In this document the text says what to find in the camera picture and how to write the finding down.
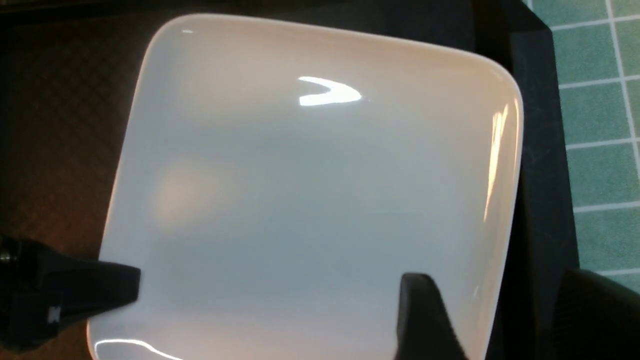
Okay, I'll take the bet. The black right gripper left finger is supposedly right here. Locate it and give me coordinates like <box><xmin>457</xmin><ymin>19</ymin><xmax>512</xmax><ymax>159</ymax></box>
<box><xmin>0</xmin><ymin>235</ymin><xmax>142</xmax><ymax>353</ymax></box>

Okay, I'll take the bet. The large white rice plate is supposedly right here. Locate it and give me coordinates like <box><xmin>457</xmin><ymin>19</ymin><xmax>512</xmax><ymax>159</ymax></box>
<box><xmin>87</xmin><ymin>14</ymin><xmax>524</xmax><ymax>360</ymax></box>

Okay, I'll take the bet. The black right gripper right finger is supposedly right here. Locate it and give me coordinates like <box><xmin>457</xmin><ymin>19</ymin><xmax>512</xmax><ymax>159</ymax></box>
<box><xmin>395</xmin><ymin>273</ymin><xmax>467</xmax><ymax>360</ymax></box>

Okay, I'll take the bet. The black serving tray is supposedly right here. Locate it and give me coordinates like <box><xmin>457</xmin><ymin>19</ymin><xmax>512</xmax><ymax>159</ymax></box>
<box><xmin>1</xmin><ymin>0</ymin><xmax>579</xmax><ymax>360</ymax></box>

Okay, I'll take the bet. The teal checkered tablecloth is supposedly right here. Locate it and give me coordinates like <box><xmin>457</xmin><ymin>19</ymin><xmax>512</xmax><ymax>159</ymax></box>
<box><xmin>526</xmin><ymin>0</ymin><xmax>640</xmax><ymax>292</ymax></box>

